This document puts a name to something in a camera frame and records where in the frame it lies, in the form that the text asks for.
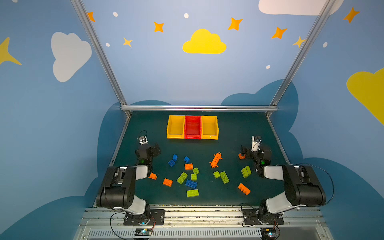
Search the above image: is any small orange lego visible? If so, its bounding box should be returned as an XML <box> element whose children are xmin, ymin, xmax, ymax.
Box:
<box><xmin>238</xmin><ymin>154</ymin><xmax>246</xmax><ymax>160</ymax></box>

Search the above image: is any orange wedge lego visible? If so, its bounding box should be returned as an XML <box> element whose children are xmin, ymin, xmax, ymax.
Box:
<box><xmin>149</xmin><ymin>173</ymin><xmax>157</xmax><ymax>180</ymax></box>

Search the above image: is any orange stepped lego brick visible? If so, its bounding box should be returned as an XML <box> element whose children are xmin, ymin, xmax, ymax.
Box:
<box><xmin>238</xmin><ymin>183</ymin><xmax>251</xmax><ymax>196</ymax></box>

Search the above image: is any orange 2x2 lego low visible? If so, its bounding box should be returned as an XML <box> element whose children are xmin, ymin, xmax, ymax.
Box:
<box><xmin>163</xmin><ymin>179</ymin><xmax>173</xmax><ymax>187</ymax></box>

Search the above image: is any green 2x4 lego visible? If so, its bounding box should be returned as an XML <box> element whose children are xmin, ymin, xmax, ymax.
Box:
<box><xmin>220</xmin><ymin>171</ymin><xmax>230</xmax><ymax>184</ymax></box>
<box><xmin>187</xmin><ymin>189</ymin><xmax>199</xmax><ymax>198</ymax></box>

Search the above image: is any green 2x4 lego slanted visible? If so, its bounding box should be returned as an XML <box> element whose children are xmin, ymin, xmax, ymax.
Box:
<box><xmin>177</xmin><ymin>172</ymin><xmax>188</xmax><ymax>185</ymax></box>

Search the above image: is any orange 2x2 lego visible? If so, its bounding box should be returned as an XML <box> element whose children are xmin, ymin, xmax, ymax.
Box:
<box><xmin>185</xmin><ymin>163</ymin><xmax>194</xmax><ymax>171</ymax></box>

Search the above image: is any long orange lego piece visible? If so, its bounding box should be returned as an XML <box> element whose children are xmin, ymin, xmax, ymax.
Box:
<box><xmin>210</xmin><ymin>153</ymin><xmax>223</xmax><ymax>168</ymax></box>

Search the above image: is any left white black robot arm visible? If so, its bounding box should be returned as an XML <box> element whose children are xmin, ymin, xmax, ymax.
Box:
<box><xmin>96</xmin><ymin>143</ymin><xmax>161</xmax><ymax>218</ymax></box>

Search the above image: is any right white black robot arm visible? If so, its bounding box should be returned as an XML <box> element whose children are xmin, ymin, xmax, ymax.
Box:
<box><xmin>239</xmin><ymin>146</ymin><xmax>327</xmax><ymax>218</ymax></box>

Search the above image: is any green stacked lego right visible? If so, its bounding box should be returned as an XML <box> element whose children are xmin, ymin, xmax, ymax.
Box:
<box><xmin>241</xmin><ymin>166</ymin><xmax>252</xmax><ymax>178</ymax></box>

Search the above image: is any blue lego brick flat left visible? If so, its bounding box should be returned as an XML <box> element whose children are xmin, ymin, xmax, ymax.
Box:
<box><xmin>168</xmin><ymin>160</ymin><xmax>176</xmax><ymax>167</ymax></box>

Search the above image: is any left yellow bin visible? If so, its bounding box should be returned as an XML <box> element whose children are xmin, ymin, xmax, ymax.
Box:
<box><xmin>167</xmin><ymin>115</ymin><xmax>186</xmax><ymax>139</ymax></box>

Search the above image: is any yellow bin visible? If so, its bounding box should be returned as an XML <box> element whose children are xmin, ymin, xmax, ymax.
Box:
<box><xmin>201</xmin><ymin>116</ymin><xmax>219</xmax><ymax>140</ymax></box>
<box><xmin>167</xmin><ymin>115</ymin><xmax>186</xmax><ymax>139</ymax></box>

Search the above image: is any red middle bin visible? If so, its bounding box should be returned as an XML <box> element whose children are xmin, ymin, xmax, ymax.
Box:
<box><xmin>185</xmin><ymin>116</ymin><xmax>202</xmax><ymax>140</ymax></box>

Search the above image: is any blue 2x4 lego brick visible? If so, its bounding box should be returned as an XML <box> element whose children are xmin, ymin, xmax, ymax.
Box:
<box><xmin>186</xmin><ymin>180</ymin><xmax>198</xmax><ymax>189</ymax></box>

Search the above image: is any right yellow bin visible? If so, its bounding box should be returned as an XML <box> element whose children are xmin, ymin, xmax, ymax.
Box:
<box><xmin>201</xmin><ymin>116</ymin><xmax>219</xmax><ymax>140</ymax></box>

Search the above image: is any green 2x4 lego bottom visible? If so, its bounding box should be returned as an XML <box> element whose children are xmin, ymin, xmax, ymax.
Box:
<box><xmin>187</xmin><ymin>189</ymin><xmax>199</xmax><ymax>198</ymax></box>

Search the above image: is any right circuit board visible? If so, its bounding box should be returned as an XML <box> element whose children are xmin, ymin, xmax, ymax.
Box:
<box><xmin>261</xmin><ymin>228</ymin><xmax>278</xmax><ymax>240</ymax></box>

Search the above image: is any circuit board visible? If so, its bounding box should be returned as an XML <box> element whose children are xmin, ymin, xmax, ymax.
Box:
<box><xmin>135</xmin><ymin>229</ymin><xmax>153</xmax><ymax>237</ymax></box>
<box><xmin>261</xmin><ymin>228</ymin><xmax>278</xmax><ymax>240</ymax></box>

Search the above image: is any left circuit board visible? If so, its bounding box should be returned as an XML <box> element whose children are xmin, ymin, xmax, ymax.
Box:
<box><xmin>135</xmin><ymin>229</ymin><xmax>153</xmax><ymax>237</ymax></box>

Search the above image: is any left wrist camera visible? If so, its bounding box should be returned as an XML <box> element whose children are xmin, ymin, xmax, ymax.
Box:
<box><xmin>138</xmin><ymin>136</ymin><xmax>149</xmax><ymax>145</ymax></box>

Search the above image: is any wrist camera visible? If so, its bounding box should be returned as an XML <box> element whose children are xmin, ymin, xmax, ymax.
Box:
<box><xmin>138</xmin><ymin>136</ymin><xmax>149</xmax><ymax>145</ymax></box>
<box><xmin>251</xmin><ymin>136</ymin><xmax>262</xmax><ymax>152</ymax></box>

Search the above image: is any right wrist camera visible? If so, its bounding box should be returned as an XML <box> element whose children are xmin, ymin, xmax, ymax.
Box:
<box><xmin>251</xmin><ymin>136</ymin><xmax>262</xmax><ymax>152</ymax></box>

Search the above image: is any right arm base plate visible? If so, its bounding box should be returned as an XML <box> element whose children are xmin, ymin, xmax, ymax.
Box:
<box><xmin>242</xmin><ymin>209</ymin><xmax>284</xmax><ymax>226</ymax></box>

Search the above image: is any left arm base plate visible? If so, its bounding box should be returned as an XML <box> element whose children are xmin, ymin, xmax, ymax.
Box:
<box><xmin>123</xmin><ymin>209</ymin><xmax>165</xmax><ymax>226</ymax></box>

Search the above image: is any aluminium frame back bar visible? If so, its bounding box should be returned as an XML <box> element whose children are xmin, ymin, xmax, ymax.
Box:
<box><xmin>121</xmin><ymin>105</ymin><xmax>278</xmax><ymax>112</ymax></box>

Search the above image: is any aluminium front rail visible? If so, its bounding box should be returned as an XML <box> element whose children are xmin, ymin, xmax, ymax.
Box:
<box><xmin>74</xmin><ymin>205</ymin><xmax>334</xmax><ymax>240</ymax></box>

